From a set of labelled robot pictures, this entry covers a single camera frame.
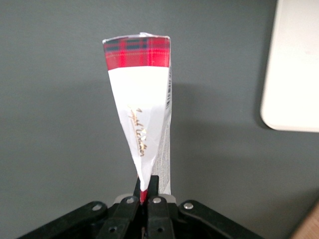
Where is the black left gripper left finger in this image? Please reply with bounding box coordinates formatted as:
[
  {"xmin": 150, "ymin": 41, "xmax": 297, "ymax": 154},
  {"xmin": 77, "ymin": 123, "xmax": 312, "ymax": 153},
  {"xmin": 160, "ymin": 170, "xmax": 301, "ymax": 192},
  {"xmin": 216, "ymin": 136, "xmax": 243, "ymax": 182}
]
[{"xmin": 96, "ymin": 177, "xmax": 141, "ymax": 239}]

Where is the wooden two-drawer cabinet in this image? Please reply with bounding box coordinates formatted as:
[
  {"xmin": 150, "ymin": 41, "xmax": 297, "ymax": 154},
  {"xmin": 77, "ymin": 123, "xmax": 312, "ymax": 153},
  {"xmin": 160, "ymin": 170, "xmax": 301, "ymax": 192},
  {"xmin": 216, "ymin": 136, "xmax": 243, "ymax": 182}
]
[{"xmin": 290, "ymin": 199, "xmax": 319, "ymax": 239}]

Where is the cream rectangular plastic tray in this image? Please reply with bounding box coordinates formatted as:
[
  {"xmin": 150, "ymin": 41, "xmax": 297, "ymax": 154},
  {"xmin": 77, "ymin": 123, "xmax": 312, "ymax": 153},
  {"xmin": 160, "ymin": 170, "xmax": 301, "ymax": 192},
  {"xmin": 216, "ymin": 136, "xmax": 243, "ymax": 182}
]
[{"xmin": 260, "ymin": 0, "xmax": 319, "ymax": 132}]

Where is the red tartan cookie box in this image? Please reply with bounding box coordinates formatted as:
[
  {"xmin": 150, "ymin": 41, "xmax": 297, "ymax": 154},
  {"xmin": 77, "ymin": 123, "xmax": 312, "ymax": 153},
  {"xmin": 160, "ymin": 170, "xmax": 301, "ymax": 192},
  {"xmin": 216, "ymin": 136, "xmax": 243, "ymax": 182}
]
[{"xmin": 102, "ymin": 31, "xmax": 174, "ymax": 205}]

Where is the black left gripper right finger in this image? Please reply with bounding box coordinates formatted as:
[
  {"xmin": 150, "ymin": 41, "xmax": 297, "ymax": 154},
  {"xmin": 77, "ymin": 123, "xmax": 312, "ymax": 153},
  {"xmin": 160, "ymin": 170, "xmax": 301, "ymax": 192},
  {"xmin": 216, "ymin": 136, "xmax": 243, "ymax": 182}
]
[{"xmin": 146, "ymin": 175, "xmax": 175, "ymax": 239}]

